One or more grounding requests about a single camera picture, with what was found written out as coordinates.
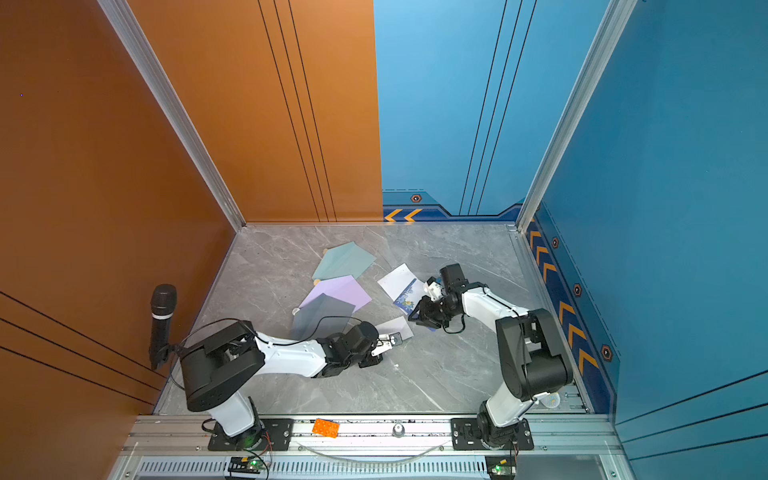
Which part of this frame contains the green circuit board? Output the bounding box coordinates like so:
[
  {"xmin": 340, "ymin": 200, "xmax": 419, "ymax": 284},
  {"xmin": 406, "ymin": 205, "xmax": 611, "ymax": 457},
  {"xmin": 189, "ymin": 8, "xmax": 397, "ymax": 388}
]
[
  {"xmin": 484, "ymin": 456, "xmax": 517, "ymax": 480},
  {"xmin": 227, "ymin": 456, "xmax": 270, "ymax": 479}
]

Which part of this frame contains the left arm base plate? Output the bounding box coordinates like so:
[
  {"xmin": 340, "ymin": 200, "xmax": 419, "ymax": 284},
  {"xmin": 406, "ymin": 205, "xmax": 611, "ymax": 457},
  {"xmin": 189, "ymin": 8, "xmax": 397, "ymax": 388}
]
[{"xmin": 201, "ymin": 418, "xmax": 294, "ymax": 452}]

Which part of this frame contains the orange lego brick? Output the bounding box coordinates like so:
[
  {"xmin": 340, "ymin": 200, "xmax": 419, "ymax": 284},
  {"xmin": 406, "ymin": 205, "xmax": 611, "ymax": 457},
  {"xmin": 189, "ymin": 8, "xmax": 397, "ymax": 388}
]
[{"xmin": 312, "ymin": 418, "xmax": 340, "ymax": 439}]

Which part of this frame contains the plain white paper sheet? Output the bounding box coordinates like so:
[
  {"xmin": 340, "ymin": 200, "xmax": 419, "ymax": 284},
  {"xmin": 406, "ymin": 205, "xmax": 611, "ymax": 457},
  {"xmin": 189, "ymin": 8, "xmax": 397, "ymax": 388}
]
[{"xmin": 377, "ymin": 263, "xmax": 417, "ymax": 300}]

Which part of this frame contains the purple envelope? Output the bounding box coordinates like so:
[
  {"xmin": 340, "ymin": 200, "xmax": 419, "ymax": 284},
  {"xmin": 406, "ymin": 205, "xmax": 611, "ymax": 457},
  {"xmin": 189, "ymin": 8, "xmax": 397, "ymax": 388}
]
[{"xmin": 299, "ymin": 275, "xmax": 372, "ymax": 312}]

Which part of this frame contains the left green circuit board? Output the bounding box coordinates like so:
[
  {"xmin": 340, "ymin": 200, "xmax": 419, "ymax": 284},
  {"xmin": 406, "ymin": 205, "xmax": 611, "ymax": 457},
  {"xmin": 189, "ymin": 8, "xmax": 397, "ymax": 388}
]
[{"xmin": 227, "ymin": 456, "xmax": 270, "ymax": 479}]

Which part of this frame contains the aluminium front rail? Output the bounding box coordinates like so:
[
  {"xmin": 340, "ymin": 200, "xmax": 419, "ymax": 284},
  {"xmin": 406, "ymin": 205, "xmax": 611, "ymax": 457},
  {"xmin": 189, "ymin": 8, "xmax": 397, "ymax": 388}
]
[{"xmin": 119, "ymin": 412, "xmax": 624, "ymax": 456}]

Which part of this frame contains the black microphone on stand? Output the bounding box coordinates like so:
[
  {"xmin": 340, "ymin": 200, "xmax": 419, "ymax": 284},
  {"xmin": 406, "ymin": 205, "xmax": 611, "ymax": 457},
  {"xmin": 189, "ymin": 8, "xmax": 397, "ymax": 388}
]
[{"xmin": 149, "ymin": 284, "xmax": 178, "ymax": 370}]

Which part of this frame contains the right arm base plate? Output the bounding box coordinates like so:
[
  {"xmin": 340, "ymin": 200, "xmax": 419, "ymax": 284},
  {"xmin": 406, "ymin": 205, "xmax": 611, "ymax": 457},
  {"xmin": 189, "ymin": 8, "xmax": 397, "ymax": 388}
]
[{"xmin": 450, "ymin": 417, "xmax": 535, "ymax": 451}]

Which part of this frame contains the blue floral letter paper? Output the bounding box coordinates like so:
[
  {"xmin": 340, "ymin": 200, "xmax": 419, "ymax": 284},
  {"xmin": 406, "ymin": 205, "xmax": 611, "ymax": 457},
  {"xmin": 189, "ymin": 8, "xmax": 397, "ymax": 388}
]
[{"xmin": 393, "ymin": 279, "xmax": 440, "ymax": 330}]

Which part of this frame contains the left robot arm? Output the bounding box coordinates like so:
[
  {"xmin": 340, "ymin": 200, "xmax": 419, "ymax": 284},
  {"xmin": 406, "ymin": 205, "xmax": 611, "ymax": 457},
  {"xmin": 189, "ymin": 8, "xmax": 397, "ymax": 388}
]
[{"xmin": 179, "ymin": 320, "xmax": 380, "ymax": 439}]

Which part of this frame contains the grey envelope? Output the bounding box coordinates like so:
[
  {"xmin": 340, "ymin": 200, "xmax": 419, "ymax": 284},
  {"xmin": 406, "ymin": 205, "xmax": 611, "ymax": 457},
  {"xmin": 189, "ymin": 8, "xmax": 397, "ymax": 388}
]
[{"xmin": 290, "ymin": 294, "xmax": 355, "ymax": 340}]

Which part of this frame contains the green bordered letter paper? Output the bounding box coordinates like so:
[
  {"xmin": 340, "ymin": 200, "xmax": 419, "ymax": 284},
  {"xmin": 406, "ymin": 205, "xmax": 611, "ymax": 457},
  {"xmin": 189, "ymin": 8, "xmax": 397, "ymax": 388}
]
[{"xmin": 376, "ymin": 316, "xmax": 414, "ymax": 346}]

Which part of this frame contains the silver knob on rail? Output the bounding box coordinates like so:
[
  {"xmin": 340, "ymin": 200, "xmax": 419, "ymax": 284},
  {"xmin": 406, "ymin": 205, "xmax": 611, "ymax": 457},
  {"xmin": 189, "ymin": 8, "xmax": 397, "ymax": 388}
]
[{"xmin": 392, "ymin": 422, "xmax": 405, "ymax": 438}]

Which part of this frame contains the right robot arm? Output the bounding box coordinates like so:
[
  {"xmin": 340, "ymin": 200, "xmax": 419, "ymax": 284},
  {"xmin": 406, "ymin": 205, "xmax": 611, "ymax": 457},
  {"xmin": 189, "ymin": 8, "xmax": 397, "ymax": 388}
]
[{"xmin": 408, "ymin": 283, "xmax": 573, "ymax": 449}]

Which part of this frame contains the right green circuit board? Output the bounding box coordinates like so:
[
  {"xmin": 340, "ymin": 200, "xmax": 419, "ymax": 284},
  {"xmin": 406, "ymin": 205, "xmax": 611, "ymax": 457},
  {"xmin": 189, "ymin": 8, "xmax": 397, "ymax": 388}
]
[{"xmin": 484, "ymin": 456, "xmax": 517, "ymax": 480}]

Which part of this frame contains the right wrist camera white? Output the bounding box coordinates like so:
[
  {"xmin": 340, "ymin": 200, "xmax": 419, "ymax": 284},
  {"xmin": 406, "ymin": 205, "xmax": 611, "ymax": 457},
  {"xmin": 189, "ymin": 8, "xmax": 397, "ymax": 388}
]
[{"xmin": 424, "ymin": 276, "xmax": 444, "ymax": 302}]

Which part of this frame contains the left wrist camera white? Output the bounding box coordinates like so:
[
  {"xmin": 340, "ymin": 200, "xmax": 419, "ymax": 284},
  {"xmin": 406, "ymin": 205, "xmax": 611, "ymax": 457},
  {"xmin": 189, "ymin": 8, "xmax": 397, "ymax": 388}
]
[{"xmin": 370, "ymin": 333, "xmax": 403, "ymax": 357}]

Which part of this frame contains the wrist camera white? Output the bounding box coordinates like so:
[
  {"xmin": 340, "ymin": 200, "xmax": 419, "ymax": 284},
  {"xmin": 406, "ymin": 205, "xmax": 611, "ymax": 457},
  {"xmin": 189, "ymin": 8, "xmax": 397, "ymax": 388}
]
[
  {"xmin": 424, "ymin": 276, "xmax": 444, "ymax": 302},
  {"xmin": 370, "ymin": 333, "xmax": 403, "ymax": 357}
]

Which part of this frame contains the teal envelope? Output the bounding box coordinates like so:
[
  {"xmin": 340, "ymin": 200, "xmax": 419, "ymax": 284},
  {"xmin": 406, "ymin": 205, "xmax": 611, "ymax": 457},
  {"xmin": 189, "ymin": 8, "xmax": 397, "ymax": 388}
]
[{"xmin": 312, "ymin": 242, "xmax": 376, "ymax": 281}]

